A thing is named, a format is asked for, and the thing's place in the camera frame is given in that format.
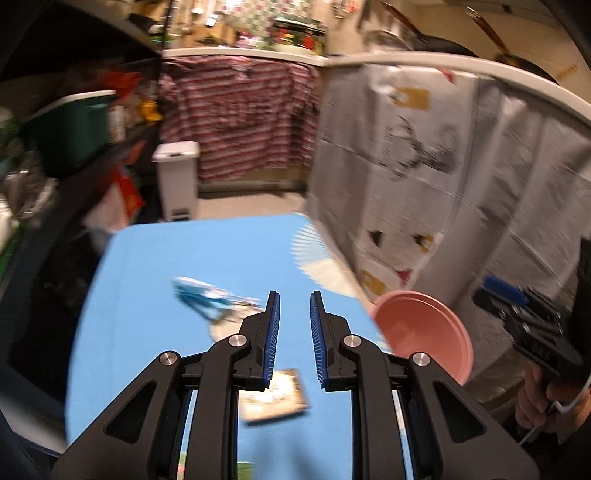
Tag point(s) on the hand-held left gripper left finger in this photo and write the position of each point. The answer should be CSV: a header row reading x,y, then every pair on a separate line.
x,y
272,341

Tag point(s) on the round beige disc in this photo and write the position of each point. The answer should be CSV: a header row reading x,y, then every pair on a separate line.
x,y
226,330

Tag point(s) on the person's right hand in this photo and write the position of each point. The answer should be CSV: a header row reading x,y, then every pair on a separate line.
x,y
535,399

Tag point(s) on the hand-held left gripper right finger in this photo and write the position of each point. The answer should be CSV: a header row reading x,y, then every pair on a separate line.
x,y
316,341

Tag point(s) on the black frying pan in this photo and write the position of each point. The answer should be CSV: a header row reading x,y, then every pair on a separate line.
x,y
438,44
526,67

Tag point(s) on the yellow packet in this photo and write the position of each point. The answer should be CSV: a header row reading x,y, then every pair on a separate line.
x,y
148,110

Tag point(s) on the checkered window curtain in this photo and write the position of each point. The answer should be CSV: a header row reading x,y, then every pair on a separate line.
x,y
251,18

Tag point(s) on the red plaid cloth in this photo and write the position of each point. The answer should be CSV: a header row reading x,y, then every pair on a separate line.
x,y
240,115

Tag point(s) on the orange red sack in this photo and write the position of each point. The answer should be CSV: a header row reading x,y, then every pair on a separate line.
x,y
129,194

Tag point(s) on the red bag on shelf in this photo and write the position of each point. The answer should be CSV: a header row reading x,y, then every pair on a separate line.
x,y
120,85

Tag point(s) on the grey deer print cloth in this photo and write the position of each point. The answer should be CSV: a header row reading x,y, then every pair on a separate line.
x,y
485,184

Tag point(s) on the white sack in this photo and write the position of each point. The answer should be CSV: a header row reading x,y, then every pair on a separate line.
x,y
108,212

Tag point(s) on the black shelf rack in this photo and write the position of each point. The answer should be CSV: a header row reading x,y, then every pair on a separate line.
x,y
83,184

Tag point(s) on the green storage box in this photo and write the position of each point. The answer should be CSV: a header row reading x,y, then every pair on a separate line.
x,y
69,134

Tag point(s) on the white trash bin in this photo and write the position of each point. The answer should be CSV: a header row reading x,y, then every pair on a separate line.
x,y
178,184

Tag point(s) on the blue printed tablecloth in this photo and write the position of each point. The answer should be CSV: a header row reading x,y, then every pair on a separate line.
x,y
161,258

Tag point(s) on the black spice rack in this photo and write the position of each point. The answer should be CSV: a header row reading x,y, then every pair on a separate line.
x,y
300,34

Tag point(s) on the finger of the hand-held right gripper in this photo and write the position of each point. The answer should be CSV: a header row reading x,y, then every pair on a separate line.
x,y
503,287
491,302

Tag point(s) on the brown packet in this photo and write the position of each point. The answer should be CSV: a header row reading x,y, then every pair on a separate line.
x,y
277,392

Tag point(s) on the pink plastic basin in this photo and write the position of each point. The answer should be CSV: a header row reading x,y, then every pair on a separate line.
x,y
415,323

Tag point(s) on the blue and white packet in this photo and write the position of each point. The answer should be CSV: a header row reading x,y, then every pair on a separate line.
x,y
198,293

